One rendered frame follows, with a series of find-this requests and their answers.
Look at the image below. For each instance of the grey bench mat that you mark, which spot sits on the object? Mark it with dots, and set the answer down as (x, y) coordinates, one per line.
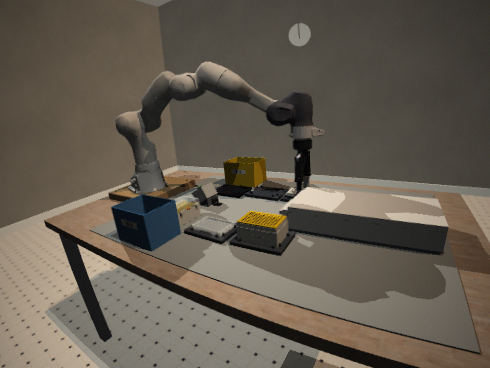
(409, 292)

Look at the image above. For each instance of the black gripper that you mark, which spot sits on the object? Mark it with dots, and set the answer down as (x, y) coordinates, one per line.
(302, 170)

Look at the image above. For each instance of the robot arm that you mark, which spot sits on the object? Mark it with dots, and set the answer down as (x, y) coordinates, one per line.
(296, 109)

